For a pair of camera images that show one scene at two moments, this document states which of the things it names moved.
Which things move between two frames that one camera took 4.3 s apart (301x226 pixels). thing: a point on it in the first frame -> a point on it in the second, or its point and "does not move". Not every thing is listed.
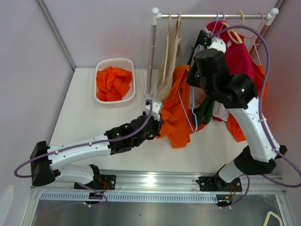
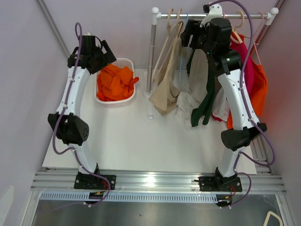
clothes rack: [155, 16] does not move
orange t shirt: [176, 123] -> [119, 83]
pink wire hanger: [254, 37] does not move
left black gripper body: [154, 130] -> [100, 61]
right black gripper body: [194, 78] -> [200, 40]
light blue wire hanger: [195, 130] -> [183, 51]
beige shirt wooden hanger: [178, 25] does not move
